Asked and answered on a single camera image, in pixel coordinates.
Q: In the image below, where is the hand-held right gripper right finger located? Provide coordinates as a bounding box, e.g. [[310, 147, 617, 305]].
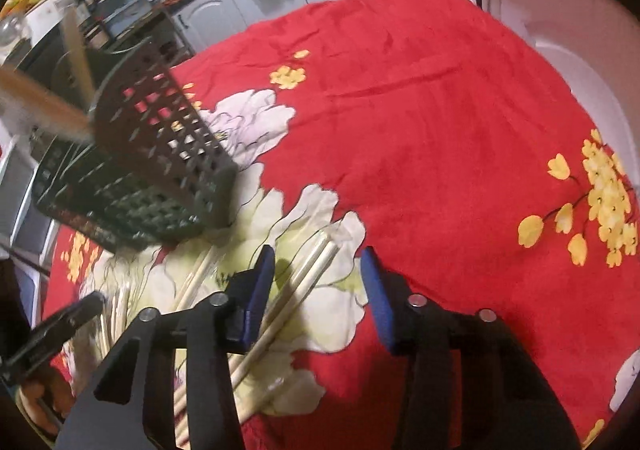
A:
[[360, 245, 583, 450]]

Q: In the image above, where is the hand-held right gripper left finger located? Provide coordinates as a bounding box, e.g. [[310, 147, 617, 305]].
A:
[[54, 245, 277, 450]]

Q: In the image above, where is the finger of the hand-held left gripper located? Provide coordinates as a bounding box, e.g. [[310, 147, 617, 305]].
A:
[[0, 291, 107, 383]]

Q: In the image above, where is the pile of wooden chopsticks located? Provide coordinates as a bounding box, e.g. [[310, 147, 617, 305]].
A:
[[95, 230, 341, 446]]

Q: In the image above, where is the black lattice utensil holder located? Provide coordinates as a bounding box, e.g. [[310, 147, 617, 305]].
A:
[[32, 37, 238, 251]]

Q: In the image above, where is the pale wooden chopstick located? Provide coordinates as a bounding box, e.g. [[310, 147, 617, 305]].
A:
[[0, 64, 96, 143], [61, 10, 96, 103]]

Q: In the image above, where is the person's left hand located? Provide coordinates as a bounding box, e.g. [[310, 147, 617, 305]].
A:
[[17, 370, 76, 436]]

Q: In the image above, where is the white plastic drawer unit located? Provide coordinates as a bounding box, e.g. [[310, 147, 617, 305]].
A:
[[0, 140, 56, 281]]

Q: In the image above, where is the red floral blanket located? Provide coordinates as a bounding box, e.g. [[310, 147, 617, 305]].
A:
[[45, 0, 640, 450]]

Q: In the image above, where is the metal shelf rack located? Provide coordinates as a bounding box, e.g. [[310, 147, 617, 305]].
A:
[[75, 4, 196, 75]]

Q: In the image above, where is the glass pot lid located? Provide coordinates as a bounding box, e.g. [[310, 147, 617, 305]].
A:
[[0, 12, 31, 48]]

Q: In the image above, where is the light blue storage box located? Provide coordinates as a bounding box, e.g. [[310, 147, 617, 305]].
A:
[[97, 0, 148, 23]]

